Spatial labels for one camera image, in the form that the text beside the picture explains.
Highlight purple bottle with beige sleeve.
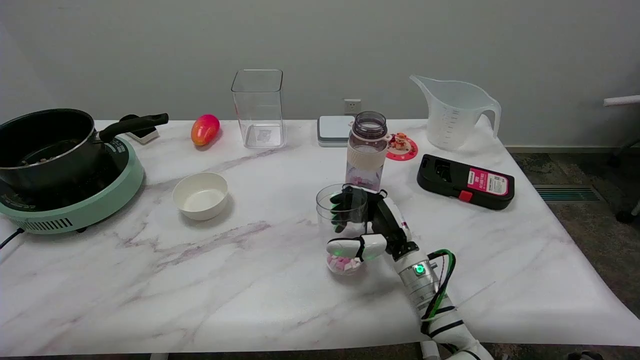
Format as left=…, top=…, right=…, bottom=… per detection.
left=345, top=111, right=390, bottom=193

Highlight white bowl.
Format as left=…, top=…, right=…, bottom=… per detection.
left=172, top=172, right=229, bottom=222

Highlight black saucepan with handle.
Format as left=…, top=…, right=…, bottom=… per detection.
left=0, top=108, right=170, bottom=193

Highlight red round cartoon coaster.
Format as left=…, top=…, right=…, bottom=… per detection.
left=385, top=132, right=419, bottom=162

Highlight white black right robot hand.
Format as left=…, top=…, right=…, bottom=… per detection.
left=326, top=184, right=420, bottom=262

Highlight floor vent grille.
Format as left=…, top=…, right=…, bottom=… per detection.
left=532, top=184, right=602, bottom=203

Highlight white grey kitchen scale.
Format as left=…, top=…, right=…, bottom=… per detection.
left=317, top=115, right=356, bottom=148

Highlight office chair base with casters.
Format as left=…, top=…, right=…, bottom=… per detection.
left=607, top=137, right=640, bottom=224

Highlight clear square plastic container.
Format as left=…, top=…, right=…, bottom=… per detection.
left=231, top=69, right=287, bottom=149

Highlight clear plastic measuring cup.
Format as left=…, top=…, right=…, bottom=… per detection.
left=316, top=184, right=371, bottom=277

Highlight green robot cable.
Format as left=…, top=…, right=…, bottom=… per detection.
left=422, top=249, right=457, bottom=321

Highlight black cooker power cable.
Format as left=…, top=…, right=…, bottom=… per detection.
left=0, top=228, right=25, bottom=250

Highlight red orange mango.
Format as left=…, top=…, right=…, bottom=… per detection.
left=190, top=114, right=221, bottom=147

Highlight pink white candy pieces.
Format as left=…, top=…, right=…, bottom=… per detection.
left=326, top=254, right=363, bottom=275

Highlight green induction cooker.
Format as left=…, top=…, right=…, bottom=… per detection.
left=0, top=136, right=146, bottom=235

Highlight black device with red label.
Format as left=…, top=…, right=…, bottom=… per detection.
left=416, top=154, right=516, bottom=211

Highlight pink purple candy pieces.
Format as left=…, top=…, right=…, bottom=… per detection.
left=346, top=172, right=383, bottom=193

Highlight large translucent measuring jug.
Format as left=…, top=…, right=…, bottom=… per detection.
left=410, top=75, right=502, bottom=152

